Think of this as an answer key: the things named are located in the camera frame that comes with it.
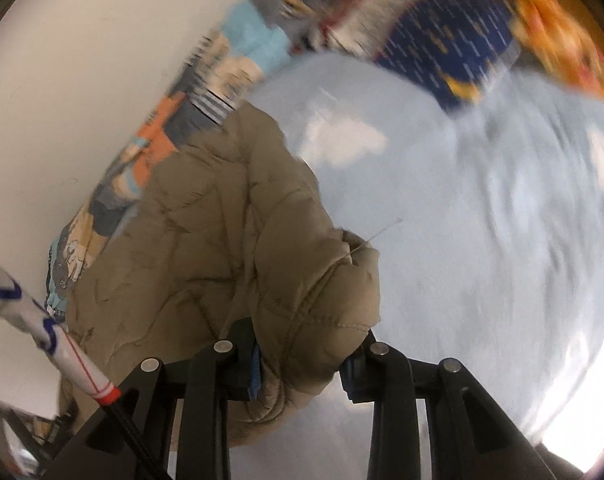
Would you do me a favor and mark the dark metal frame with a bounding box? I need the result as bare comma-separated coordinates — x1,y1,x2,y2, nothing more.
0,390,78,480

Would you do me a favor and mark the olive puffer jacket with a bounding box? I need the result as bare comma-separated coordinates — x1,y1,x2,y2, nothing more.
57,105,383,448

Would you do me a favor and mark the white printed sleeved cable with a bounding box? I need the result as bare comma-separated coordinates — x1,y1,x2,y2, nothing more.
0,245,173,480

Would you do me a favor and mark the orange floral cloth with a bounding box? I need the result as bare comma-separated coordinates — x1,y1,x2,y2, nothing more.
512,0,604,101

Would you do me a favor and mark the red white printed cloth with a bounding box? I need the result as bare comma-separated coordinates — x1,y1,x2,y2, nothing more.
287,0,423,58

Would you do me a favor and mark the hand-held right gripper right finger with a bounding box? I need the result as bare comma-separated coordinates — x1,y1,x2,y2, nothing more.
339,330,565,480

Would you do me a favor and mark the patchwork printed blanket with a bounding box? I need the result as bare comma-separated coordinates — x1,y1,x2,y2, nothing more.
44,0,343,321

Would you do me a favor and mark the light blue cloud-print bed sheet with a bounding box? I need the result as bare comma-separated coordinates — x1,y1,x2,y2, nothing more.
227,52,604,480

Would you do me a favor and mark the dark blue printed cloth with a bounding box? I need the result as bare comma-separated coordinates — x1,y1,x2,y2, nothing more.
372,0,523,113

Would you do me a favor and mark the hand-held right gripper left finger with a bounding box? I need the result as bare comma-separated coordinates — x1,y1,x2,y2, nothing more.
42,320,263,480

